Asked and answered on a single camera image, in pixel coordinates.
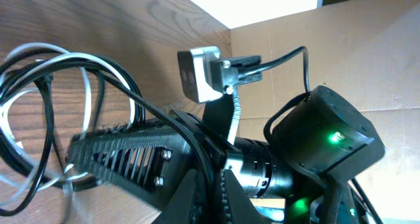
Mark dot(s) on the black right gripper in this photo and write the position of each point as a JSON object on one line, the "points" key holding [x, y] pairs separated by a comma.
{"points": [[260, 173]]}

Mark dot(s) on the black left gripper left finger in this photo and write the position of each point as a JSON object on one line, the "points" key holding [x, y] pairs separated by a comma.
{"points": [[187, 205]]}

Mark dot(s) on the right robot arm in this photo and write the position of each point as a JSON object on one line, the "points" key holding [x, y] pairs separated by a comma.
{"points": [[197, 170]]}

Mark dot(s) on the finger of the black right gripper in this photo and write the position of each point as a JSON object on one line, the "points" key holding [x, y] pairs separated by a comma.
{"points": [[152, 128], [148, 163]]}

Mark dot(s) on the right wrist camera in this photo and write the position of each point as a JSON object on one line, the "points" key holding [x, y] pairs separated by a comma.
{"points": [[206, 76]]}

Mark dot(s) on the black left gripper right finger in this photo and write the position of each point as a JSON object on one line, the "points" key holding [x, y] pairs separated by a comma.
{"points": [[235, 206]]}

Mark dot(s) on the cardboard panel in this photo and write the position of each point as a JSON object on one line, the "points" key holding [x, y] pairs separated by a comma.
{"points": [[368, 52]]}

